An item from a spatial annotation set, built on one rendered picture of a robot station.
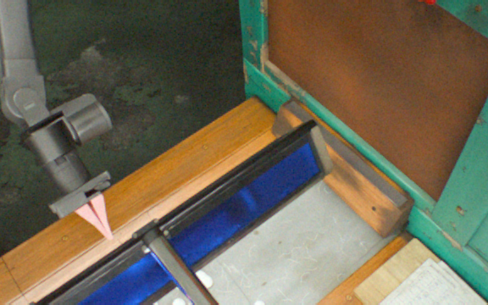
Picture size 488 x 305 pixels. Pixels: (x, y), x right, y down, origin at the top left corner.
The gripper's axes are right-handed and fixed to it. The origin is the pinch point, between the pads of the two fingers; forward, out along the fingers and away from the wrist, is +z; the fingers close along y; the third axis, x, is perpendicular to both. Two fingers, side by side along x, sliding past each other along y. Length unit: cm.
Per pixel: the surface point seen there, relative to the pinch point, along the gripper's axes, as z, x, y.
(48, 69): -50, 153, 26
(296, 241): 19.5, -2.3, 26.7
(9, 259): -3.7, 14.9, -15.5
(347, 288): 27.6, -12.4, 26.4
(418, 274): 31, -18, 36
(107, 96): -27, 134, 38
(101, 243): 2.2, 10.0, -1.2
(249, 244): 15.8, 1.0, 19.7
